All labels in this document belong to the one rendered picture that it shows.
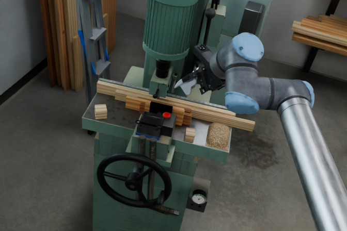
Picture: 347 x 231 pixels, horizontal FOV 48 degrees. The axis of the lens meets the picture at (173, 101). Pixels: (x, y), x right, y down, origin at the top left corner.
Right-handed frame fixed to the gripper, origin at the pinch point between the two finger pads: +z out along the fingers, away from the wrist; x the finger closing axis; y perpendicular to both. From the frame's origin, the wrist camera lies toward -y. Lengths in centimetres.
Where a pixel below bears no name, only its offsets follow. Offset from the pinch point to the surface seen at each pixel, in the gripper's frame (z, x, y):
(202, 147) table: 17.1, 4.4, 22.9
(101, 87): 39.4, -19.9, -15.5
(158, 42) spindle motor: -0.6, -7.9, -16.5
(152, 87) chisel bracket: 19.4, -6.6, -5.8
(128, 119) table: 30.5, -16.3, 2.4
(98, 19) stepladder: 93, 9, -72
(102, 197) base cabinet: 70, -26, 29
